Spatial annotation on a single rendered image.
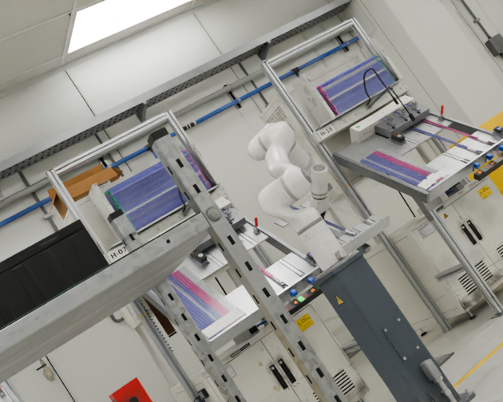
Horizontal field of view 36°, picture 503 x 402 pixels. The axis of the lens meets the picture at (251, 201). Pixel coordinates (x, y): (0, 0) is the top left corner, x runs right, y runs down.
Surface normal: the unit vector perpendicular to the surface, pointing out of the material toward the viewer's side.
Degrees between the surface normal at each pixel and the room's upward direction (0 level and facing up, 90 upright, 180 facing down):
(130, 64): 90
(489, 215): 90
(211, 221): 90
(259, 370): 90
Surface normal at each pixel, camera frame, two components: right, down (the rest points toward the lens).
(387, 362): -0.75, 0.44
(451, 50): 0.32, -0.32
